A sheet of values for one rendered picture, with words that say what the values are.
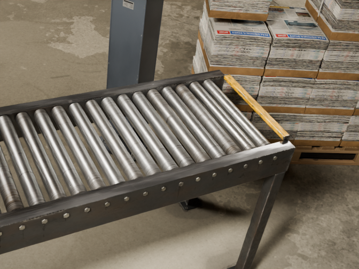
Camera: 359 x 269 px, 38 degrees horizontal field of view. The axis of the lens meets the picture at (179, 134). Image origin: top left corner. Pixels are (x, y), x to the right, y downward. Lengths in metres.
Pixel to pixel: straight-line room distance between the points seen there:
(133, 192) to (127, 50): 1.10
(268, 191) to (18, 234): 0.97
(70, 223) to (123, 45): 1.20
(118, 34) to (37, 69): 1.18
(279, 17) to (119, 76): 0.89
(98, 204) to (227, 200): 1.30
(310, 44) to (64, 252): 1.55
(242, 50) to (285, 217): 0.91
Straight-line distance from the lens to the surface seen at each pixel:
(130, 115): 1.95
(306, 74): 2.77
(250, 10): 2.53
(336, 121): 3.04
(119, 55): 2.63
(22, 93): 3.42
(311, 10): 2.91
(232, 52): 2.58
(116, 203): 1.64
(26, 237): 1.61
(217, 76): 2.24
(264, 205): 2.11
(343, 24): 2.69
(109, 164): 1.72
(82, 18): 4.31
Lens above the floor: 1.97
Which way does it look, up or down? 39 degrees down
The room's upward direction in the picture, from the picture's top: 10 degrees clockwise
